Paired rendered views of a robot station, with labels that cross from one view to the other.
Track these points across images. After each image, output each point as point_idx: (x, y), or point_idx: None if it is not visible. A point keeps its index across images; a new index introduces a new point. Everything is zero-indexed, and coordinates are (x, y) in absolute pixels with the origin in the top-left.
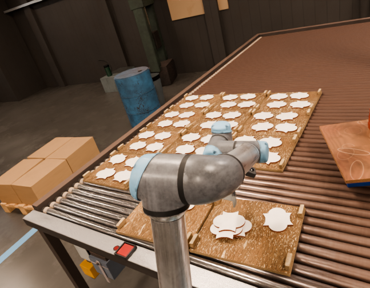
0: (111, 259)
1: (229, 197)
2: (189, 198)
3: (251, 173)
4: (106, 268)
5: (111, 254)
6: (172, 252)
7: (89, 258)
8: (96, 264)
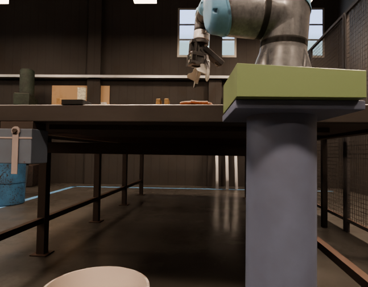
0: (46, 118)
1: (203, 70)
2: None
3: (220, 58)
4: (28, 138)
5: (53, 105)
6: None
7: None
8: (13, 130)
